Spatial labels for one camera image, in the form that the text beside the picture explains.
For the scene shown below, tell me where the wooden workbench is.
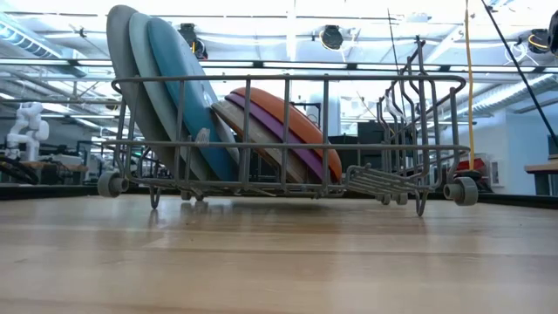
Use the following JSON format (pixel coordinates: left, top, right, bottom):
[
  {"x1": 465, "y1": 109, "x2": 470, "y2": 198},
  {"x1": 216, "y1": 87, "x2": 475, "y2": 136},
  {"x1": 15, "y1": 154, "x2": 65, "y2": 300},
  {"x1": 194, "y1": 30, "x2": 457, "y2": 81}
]
[{"x1": 0, "y1": 154, "x2": 88, "y2": 187}]

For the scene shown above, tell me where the small purple plate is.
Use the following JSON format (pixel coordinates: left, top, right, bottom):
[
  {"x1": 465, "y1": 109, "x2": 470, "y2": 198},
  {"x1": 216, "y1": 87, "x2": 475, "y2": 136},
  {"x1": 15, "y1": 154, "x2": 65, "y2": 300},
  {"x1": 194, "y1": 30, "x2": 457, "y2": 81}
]
[{"x1": 224, "y1": 92, "x2": 326, "y2": 184}]

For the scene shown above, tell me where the small tan plate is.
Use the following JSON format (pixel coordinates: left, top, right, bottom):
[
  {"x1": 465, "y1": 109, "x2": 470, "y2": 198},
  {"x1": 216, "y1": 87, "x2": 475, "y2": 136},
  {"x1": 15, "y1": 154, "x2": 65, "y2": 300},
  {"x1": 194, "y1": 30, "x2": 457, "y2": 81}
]
[{"x1": 211, "y1": 99, "x2": 309, "y2": 184}]

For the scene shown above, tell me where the silver ventilation duct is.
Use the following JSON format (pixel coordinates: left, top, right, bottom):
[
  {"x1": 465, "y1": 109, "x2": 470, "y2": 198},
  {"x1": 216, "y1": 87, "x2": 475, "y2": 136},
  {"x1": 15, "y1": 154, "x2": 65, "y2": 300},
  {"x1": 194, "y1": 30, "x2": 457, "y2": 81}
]
[
  {"x1": 473, "y1": 72, "x2": 558, "y2": 118},
  {"x1": 0, "y1": 12, "x2": 88, "y2": 79}
]

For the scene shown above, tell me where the large teal blue plate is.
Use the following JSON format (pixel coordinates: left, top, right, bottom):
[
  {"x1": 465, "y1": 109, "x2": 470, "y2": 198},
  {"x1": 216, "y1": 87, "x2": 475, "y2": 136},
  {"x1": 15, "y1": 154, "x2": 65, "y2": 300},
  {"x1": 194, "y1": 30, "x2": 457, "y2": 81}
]
[{"x1": 146, "y1": 17, "x2": 240, "y2": 182}]

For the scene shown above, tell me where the black equipment cabinet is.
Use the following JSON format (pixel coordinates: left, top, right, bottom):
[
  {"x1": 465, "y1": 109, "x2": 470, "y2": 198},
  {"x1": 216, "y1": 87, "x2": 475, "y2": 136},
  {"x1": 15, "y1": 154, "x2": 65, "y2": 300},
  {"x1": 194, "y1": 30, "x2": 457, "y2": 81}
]
[{"x1": 329, "y1": 120, "x2": 420, "y2": 184}]

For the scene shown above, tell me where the black table edge rail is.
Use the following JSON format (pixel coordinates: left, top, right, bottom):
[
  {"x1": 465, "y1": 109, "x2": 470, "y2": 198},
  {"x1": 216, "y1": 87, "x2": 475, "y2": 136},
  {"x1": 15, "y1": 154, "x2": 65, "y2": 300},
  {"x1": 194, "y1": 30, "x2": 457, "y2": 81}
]
[{"x1": 0, "y1": 183, "x2": 558, "y2": 209}]

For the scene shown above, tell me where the thin black cable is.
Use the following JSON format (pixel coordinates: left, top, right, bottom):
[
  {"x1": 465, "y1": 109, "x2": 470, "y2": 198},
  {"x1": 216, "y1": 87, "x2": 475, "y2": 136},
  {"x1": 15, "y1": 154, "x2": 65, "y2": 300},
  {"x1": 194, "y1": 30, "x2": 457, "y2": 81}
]
[{"x1": 386, "y1": 7, "x2": 410, "y2": 137}]

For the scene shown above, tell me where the small orange plate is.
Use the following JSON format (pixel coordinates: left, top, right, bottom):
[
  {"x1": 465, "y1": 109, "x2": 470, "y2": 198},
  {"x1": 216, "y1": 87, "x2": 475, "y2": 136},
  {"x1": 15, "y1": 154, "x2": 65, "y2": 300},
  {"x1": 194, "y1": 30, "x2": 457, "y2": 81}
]
[{"x1": 230, "y1": 85, "x2": 344, "y2": 183}]

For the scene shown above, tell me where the white wall box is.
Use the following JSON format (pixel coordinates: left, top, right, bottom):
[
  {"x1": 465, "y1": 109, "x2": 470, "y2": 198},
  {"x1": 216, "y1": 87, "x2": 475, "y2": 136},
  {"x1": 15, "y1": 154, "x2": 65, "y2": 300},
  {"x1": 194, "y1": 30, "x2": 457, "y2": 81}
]
[{"x1": 488, "y1": 160, "x2": 502, "y2": 188}]

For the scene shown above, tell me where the large pale blue-grey plate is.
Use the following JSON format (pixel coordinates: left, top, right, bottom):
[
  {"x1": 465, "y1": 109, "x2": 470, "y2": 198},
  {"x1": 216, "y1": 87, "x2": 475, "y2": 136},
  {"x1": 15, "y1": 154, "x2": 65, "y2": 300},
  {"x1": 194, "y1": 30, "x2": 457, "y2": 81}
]
[{"x1": 128, "y1": 11, "x2": 214, "y2": 182}]

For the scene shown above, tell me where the large grey plate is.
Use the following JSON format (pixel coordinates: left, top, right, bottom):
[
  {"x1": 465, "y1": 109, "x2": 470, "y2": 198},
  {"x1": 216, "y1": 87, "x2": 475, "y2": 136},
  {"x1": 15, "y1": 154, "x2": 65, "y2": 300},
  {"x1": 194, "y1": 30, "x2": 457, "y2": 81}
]
[{"x1": 105, "y1": 3, "x2": 184, "y2": 175}]

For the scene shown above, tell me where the black cable reel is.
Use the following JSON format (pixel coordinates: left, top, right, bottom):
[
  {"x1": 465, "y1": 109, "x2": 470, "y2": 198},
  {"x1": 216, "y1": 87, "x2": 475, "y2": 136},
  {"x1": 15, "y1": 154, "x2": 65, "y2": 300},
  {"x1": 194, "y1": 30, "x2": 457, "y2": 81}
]
[
  {"x1": 527, "y1": 28, "x2": 550, "y2": 56},
  {"x1": 319, "y1": 24, "x2": 345, "y2": 51},
  {"x1": 177, "y1": 22, "x2": 209, "y2": 61}
]

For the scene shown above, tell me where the red storage bin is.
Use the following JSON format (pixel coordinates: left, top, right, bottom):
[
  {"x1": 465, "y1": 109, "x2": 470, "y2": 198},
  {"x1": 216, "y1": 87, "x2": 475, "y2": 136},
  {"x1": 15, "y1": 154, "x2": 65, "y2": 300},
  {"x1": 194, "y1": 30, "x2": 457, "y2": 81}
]
[{"x1": 455, "y1": 156, "x2": 486, "y2": 174}]

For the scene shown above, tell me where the grey wire dish rack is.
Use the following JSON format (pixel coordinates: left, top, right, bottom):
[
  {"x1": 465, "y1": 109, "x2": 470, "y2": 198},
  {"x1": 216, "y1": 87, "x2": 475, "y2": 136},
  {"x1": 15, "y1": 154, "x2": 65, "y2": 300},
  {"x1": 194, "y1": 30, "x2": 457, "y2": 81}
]
[{"x1": 96, "y1": 37, "x2": 480, "y2": 218}]

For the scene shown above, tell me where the yellow cable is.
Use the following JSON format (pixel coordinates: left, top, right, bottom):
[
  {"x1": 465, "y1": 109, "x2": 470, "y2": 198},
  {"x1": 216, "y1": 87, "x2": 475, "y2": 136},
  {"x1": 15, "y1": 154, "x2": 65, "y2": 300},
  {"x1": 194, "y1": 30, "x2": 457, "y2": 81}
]
[{"x1": 462, "y1": 0, "x2": 476, "y2": 171}]

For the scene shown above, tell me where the thick black cable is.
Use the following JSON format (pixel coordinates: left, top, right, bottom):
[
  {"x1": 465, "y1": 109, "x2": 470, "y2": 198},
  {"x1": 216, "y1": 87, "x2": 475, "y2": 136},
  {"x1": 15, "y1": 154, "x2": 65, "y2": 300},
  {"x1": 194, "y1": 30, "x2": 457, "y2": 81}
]
[{"x1": 480, "y1": 0, "x2": 558, "y2": 147}]

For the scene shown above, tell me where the wooden table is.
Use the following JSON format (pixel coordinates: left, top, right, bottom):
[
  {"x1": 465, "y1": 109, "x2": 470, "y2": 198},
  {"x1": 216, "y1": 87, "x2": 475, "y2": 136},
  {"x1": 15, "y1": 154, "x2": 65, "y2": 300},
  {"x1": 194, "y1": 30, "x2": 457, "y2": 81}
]
[{"x1": 524, "y1": 159, "x2": 558, "y2": 196}]

